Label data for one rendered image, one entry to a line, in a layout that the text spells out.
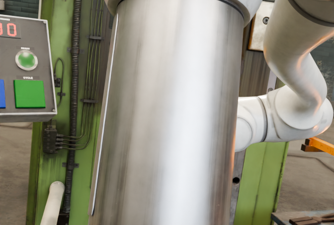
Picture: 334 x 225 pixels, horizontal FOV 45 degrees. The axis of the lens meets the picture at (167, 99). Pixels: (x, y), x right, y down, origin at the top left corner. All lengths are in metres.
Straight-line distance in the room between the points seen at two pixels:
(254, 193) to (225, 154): 1.35
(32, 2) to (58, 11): 6.10
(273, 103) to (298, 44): 0.37
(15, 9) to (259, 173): 6.41
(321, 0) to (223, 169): 0.20
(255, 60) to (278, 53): 0.94
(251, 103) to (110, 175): 0.62
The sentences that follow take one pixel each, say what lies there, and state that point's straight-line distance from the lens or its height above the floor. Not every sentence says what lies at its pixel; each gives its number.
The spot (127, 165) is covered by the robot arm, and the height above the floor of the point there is 1.13.
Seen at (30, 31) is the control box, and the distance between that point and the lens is 1.17.
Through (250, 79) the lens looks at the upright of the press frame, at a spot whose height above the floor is 1.08.
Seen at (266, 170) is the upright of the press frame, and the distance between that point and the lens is 1.61.
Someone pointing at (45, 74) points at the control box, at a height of 1.06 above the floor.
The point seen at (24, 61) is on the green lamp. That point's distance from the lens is 1.12.
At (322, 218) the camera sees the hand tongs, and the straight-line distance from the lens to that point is 1.45.
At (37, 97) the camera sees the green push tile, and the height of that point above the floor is 1.00.
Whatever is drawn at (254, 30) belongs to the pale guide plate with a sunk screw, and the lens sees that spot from 1.45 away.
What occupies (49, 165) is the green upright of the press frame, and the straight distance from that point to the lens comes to 1.46.
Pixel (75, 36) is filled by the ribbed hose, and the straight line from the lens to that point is 1.35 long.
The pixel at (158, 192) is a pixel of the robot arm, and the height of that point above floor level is 1.12.
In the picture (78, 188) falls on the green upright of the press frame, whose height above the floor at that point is 0.62.
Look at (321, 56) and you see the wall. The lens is 8.02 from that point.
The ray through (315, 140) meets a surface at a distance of 1.33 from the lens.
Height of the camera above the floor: 1.22
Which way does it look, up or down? 10 degrees down
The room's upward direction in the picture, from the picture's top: 7 degrees clockwise
